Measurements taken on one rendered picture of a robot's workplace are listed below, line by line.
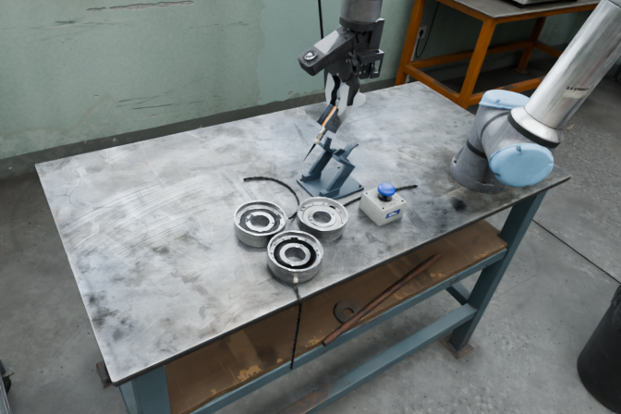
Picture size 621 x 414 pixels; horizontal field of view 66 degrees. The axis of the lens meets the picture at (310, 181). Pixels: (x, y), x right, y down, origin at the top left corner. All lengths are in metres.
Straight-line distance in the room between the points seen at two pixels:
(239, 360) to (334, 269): 0.31
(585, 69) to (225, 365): 0.91
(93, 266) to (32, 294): 1.10
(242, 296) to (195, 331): 0.10
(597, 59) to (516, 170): 0.25
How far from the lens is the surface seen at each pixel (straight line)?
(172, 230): 1.01
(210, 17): 2.52
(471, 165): 1.24
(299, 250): 0.94
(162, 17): 2.43
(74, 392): 1.78
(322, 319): 1.18
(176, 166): 1.17
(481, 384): 1.90
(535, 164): 1.07
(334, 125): 1.02
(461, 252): 1.45
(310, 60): 0.91
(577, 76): 1.03
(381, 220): 1.05
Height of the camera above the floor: 1.49
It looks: 37 degrees down
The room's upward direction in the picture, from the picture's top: 8 degrees clockwise
